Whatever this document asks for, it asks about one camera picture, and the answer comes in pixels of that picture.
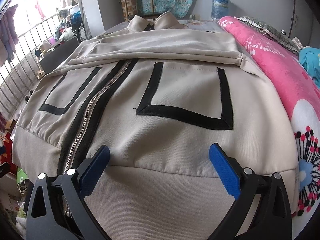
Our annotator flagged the beige zip jacket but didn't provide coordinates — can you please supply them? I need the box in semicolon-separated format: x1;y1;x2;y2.
12;14;298;239

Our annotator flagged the pink floral blanket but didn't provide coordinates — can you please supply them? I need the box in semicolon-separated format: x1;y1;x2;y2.
217;15;320;218

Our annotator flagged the metal balcony railing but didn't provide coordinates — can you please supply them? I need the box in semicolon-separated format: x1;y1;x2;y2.
0;12;81;120

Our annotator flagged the dark low cabinet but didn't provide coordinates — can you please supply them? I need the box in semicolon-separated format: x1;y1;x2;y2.
40;37;79;74

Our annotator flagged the light blue cloth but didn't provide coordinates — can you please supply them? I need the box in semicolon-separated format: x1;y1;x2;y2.
299;47;320;88

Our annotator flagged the grey patterned pillow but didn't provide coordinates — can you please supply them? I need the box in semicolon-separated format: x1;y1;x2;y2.
237;16;300;56

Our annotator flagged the white floral bed sheet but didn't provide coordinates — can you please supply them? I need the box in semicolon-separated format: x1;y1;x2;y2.
103;20;225;34

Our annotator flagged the blue water jug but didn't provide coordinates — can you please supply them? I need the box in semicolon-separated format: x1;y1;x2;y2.
211;0;229;21

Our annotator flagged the patterned box on chair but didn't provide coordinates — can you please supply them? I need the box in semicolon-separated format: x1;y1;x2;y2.
121;0;138;19

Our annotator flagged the wooden chair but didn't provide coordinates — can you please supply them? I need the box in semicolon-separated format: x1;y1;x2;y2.
120;0;162;22

